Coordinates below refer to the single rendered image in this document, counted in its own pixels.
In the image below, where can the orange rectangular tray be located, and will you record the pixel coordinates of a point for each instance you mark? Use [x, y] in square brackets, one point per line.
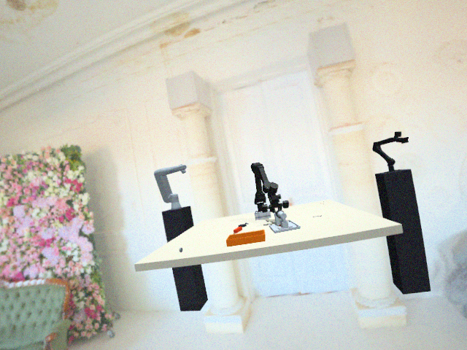
[246, 238]

